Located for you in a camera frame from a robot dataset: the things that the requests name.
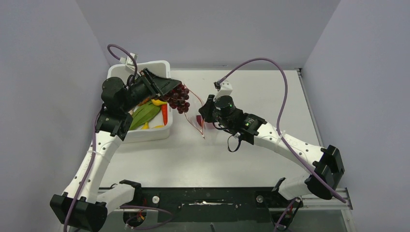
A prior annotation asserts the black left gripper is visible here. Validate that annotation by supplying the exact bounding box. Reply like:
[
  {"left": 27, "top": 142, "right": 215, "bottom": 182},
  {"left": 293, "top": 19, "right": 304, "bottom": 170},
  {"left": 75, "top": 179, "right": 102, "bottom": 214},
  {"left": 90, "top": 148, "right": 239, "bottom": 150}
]
[{"left": 121, "top": 68, "right": 180, "bottom": 113}]

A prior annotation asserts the magenta toy fruit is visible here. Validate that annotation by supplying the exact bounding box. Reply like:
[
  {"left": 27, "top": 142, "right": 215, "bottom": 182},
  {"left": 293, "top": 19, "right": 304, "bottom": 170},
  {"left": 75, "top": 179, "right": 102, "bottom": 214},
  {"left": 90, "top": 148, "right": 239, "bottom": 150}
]
[{"left": 196, "top": 115, "right": 215, "bottom": 130}]

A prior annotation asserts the clear zip top bag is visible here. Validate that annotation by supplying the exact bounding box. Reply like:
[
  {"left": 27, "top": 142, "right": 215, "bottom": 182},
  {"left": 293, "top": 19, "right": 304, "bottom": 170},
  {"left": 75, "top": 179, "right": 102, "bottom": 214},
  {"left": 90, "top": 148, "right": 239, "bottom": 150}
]
[{"left": 184, "top": 85, "right": 219, "bottom": 143}]

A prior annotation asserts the purple toy grape bunch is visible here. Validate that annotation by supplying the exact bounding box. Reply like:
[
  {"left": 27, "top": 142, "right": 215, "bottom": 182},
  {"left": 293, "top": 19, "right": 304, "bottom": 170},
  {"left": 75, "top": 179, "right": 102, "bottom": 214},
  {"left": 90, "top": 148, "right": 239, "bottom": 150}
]
[{"left": 162, "top": 84, "right": 190, "bottom": 114}]

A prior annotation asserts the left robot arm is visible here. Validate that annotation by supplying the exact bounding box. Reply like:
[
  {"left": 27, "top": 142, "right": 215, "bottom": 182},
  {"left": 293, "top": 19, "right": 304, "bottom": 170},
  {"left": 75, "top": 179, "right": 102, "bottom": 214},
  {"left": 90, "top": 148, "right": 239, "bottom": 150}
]
[{"left": 50, "top": 69, "right": 181, "bottom": 232}]

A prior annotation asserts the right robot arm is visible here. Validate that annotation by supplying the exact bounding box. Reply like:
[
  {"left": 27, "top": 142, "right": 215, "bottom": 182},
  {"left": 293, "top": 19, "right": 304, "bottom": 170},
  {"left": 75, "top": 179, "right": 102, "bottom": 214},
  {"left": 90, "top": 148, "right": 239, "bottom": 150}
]
[{"left": 199, "top": 95, "right": 346, "bottom": 206}]

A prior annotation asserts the white plastic bin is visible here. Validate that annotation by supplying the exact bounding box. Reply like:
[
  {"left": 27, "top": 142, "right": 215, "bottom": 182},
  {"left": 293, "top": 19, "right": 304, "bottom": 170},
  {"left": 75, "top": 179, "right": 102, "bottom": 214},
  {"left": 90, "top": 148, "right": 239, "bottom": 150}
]
[{"left": 107, "top": 60, "right": 173, "bottom": 143}]

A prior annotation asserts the yellow toy banana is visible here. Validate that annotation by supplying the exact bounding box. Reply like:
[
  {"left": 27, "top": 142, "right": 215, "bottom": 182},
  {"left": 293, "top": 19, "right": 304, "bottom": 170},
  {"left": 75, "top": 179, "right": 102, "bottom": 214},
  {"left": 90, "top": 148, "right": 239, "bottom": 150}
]
[{"left": 151, "top": 99, "right": 167, "bottom": 106}]

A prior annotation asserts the red toy chili pepper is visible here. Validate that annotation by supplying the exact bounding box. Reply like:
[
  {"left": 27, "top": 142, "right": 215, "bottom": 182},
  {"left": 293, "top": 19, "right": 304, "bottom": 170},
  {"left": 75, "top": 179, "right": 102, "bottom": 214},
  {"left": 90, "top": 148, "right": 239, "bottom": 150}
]
[{"left": 161, "top": 104, "right": 168, "bottom": 126}]

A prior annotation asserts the green toy vegetable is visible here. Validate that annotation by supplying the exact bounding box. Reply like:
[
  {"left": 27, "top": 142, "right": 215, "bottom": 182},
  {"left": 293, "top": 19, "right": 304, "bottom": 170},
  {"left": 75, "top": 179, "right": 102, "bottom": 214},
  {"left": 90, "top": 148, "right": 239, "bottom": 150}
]
[{"left": 130, "top": 102, "right": 161, "bottom": 130}]

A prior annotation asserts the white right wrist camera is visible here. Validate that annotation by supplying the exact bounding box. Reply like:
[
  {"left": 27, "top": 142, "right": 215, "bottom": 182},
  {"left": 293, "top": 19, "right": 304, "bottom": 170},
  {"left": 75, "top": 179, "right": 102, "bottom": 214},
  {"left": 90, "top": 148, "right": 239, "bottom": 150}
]
[{"left": 213, "top": 81, "right": 233, "bottom": 101}]

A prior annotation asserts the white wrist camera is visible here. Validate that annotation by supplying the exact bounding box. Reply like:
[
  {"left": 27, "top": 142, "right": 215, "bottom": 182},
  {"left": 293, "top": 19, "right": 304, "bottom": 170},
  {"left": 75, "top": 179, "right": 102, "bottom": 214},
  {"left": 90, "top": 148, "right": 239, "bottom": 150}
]
[
  {"left": 213, "top": 81, "right": 233, "bottom": 101},
  {"left": 119, "top": 53, "right": 138, "bottom": 74}
]

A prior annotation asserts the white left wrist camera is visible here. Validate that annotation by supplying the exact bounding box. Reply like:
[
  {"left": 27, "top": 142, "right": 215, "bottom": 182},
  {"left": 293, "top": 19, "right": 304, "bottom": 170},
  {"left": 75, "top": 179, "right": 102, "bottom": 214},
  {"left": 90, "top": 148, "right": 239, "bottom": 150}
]
[{"left": 119, "top": 53, "right": 138, "bottom": 74}]

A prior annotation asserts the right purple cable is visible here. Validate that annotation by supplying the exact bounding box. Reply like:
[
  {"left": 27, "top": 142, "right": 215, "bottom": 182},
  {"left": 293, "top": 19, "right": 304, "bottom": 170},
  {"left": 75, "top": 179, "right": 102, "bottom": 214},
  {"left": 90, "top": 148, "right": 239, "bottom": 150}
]
[{"left": 214, "top": 58, "right": 348, "bottom": 204}]

